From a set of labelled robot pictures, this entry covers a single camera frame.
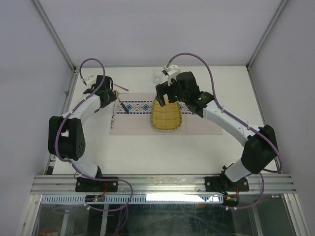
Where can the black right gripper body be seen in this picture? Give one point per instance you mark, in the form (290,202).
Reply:
(172,92)

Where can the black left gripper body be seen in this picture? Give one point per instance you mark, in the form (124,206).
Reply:
(110,98)

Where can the gold spoon green handle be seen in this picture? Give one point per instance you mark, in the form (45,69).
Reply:
(120,101)

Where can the yellow woven pattern plate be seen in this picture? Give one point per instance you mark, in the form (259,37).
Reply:
(166,118)

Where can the patterned white placemat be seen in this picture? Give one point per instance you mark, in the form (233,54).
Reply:
(137,122)

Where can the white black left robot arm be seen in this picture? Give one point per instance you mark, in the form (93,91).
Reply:
(65,133)

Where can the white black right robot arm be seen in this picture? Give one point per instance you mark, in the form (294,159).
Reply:
(259,143)

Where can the rose gold fork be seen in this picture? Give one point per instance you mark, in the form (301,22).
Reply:
(121,87)

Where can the clear drinking glass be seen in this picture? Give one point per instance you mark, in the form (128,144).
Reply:
(157,76)

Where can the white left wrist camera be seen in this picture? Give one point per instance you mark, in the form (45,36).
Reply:
(90,80)

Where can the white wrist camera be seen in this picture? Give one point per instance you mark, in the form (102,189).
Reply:
(172,71)
(90,80)

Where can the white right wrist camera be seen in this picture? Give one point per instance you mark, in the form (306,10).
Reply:
(172,71)

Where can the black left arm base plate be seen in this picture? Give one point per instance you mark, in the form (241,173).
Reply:
(96,186)

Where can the left aluminium frame post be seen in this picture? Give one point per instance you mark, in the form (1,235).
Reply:
(53,34)

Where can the aluminium frame post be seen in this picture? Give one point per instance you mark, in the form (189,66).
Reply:
(53,34)
(274,19)

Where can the right aluminium frame post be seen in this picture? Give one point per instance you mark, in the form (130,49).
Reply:
(274,19)

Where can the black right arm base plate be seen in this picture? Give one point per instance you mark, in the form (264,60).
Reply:
(241,183)

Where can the aluminium front mounting rail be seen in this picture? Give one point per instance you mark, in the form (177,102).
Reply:
(273,184)

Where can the white slotted cable duct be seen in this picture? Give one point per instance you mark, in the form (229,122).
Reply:
(151,198)

